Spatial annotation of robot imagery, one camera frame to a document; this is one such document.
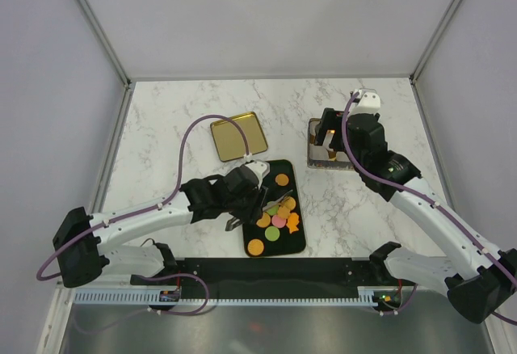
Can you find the aluminium frame post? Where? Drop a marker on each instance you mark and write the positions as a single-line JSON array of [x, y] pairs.
[[104, 42], [436, 36]]

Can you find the cookie tin box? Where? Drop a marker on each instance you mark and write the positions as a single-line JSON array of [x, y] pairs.
[[322, 156]]

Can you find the orange round cookie top right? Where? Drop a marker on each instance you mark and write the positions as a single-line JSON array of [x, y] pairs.
[[282, 180]]

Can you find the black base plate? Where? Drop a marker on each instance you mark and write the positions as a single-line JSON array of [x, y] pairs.
[[285, 277]]

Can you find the orange flower cookie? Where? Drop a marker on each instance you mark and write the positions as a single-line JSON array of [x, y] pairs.
[[283, 212]]

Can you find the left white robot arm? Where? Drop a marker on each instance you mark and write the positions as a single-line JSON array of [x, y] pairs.
[[91, 245]]

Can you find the gold tin lid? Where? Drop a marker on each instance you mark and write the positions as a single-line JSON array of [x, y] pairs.
[[229, 142]]

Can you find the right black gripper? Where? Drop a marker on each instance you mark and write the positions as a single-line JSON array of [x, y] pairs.
[[330, 120]]

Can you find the right aluminium frame post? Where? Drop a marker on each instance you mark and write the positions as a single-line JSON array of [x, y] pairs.
[[436, 36]]

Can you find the green round cookie lower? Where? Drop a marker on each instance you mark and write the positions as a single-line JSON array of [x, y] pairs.
[[272, 234]]

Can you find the white slotted cable duct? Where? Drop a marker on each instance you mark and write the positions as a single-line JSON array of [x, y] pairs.
[[157, 297]]

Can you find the black cookie tray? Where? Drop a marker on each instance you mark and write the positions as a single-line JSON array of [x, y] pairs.
[[279, 229]]

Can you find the green round cookie upper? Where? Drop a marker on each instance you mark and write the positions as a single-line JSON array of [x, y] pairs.
[[273, 210]]

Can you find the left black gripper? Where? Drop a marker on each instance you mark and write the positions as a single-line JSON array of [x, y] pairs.
[[258, 197]]

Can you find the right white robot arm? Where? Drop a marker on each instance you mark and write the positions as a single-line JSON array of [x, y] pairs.
[[475, 275]]

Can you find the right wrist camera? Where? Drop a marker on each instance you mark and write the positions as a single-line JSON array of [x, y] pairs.
[[366, 101]]

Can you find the left aluminium frame post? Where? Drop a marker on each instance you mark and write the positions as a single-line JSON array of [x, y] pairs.
[[104, 42]]

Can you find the orange round cookie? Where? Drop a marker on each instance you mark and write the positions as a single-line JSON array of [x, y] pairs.
[[289, 203], [282, 180], [264, 221], [255, 247]]

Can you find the pink round cookie lower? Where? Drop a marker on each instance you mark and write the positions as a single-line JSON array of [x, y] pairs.
[[278, 222]]

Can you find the orange round cookie bottom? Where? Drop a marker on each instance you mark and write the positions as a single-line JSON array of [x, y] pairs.
[[255, 247]]

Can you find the orange round cookie left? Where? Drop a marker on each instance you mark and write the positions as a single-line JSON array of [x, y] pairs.
[[264, 221]]

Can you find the green round cookie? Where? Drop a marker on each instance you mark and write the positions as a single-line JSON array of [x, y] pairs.
[[272, 234], [273, 210]]

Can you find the orange fish cookie lower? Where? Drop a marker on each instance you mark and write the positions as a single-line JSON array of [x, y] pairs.
[[293, 222]]

